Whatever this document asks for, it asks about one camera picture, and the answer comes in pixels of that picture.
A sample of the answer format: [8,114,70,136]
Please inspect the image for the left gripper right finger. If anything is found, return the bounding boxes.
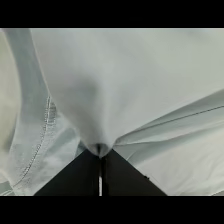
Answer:
[100,148,168,197]

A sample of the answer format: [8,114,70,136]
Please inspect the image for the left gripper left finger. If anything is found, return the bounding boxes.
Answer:
[33,148,102,197]

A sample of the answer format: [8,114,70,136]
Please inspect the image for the light blue shirt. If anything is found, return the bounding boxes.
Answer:
[0,27,224,197]

